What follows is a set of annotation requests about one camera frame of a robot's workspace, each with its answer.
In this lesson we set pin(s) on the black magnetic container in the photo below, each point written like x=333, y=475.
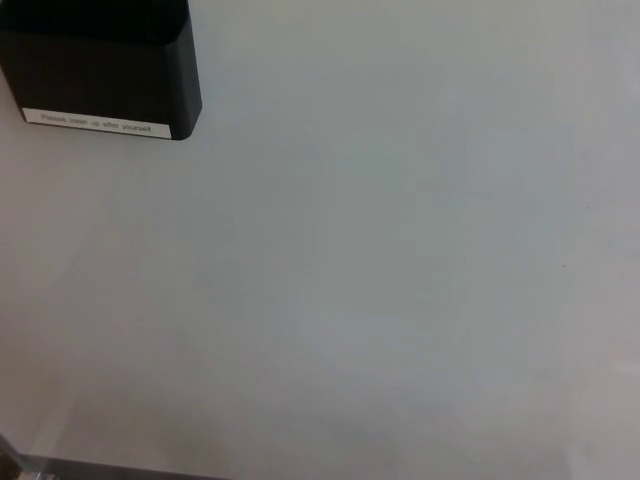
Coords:
x=100, y=65

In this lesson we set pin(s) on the white whiteboard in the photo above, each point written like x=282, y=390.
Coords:
x=375, y=250

